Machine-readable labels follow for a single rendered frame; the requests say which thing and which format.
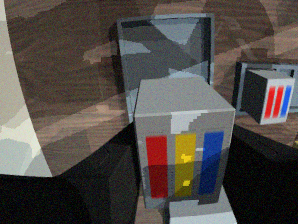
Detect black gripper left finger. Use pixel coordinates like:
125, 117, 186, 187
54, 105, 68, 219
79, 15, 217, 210
0, 121, 141, 224

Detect white box with red and blue stripes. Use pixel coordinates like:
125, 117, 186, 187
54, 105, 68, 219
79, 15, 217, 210
241, 68, 295, 125

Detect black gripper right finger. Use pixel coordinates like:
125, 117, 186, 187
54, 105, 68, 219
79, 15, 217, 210
222, 124, 298, 224

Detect beige flat panel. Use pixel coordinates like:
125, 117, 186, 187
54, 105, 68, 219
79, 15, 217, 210
0, 0, 52, 177

